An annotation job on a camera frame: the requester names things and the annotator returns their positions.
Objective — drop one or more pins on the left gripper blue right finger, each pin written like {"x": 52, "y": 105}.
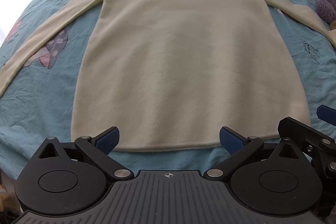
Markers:
{"x": 241, "y": 149}

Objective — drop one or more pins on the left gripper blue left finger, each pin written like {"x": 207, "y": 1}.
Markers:
{"x": 96, "y": 149}

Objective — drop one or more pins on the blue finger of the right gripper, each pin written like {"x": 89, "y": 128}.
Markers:
{"x": 326, "y": 114}
{"x": 305, "y": 137}

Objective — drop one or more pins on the cream knit sweater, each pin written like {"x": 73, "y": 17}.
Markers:
{"x": 170, "y": 73}

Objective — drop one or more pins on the purple plush toy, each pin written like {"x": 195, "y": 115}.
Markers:
{"x": 326, "y": 10}

